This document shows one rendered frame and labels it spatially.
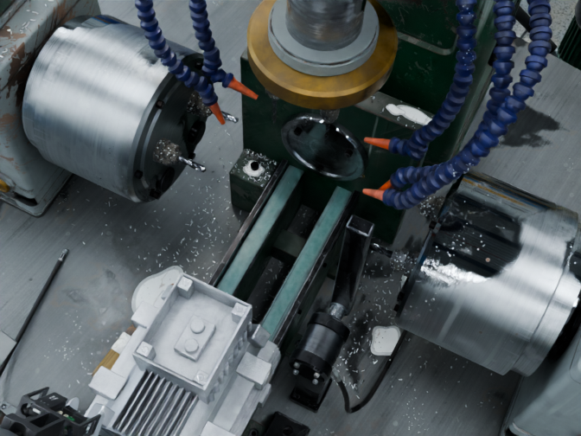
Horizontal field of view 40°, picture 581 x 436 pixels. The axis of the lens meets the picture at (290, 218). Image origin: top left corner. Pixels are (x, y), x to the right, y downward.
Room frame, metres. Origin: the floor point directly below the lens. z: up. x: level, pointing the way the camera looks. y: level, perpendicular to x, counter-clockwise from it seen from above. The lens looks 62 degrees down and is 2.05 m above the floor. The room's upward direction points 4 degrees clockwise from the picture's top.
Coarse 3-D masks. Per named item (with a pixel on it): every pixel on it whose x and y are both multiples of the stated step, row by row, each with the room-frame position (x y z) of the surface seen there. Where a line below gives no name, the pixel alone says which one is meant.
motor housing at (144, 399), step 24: (120, 360) 0.31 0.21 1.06; (240, 360) 0.32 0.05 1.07; (144, 384) 0.27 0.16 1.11; (168, 384) 0.27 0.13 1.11; (240, 384) 0.29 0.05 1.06; (120, 408) 0.24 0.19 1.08; (144, 408) 0.24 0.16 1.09; (168, 408) 0.24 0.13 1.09; (192, 408) 0.25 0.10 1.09; (216, 408) 0.25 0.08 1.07; (240, 408) 0.26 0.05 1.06; (120, 432) 0.21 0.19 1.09; (144, 432) 0.21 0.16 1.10; (168, 432) 0.21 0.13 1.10; (192, 432) 0.22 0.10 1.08; (240, 432) 0.24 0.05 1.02
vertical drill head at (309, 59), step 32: (288, 0) 0.62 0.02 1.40; (320, 0) 0.59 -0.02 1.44; (352, 0) 0.60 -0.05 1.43; (256, 32) 0.63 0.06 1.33; (288, 32) 0.62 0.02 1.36; (320, 32) 0.59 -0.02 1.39; (352, 32) 0.61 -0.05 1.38; (384, 32) 0.65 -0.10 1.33; (256, 64) 0.59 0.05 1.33; (288, 64) 0.59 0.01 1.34; (320, 64) 0.58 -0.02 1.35; (352, 64) 0.58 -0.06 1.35; (384, 64) 0.60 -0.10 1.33; (288, 96) 0.56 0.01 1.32; (320, 96) 0.55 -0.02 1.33; (352, 96) 0.56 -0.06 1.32
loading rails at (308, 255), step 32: (288, 192) 0.66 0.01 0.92; (352, 192) 0.67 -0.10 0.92; (256, 224) 0.60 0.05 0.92; (288, 224) 0.65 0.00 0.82; (320, 224) 0.60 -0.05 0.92; (224, 256) 0.53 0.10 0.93; (256, 256) 0.54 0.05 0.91; (288, 256) 0.58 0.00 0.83; (320, 256) 0.54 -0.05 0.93; (224, 288) 0.48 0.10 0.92; (288, 288) 0.49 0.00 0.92; (320, 288) 0.54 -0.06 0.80; (288, 320) 0.43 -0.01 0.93; (288, 352) 0.42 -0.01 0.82
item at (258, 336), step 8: (168, 288) 0.41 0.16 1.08; (256, 328) 0.35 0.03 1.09; (264, 328) 0.36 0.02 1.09; (248, 336) 0.35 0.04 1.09; (256, 336) 0.34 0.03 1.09; (264, 336) 0.35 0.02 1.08; (256, 344) 0.34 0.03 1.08; (264, 344) 0.34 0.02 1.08; (96, 408) 0.24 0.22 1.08; (104, 408) 0.24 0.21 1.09; (88, 416) 0.23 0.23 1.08; (112, 416) 0.23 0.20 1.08; (104, 424) 0.22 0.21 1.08
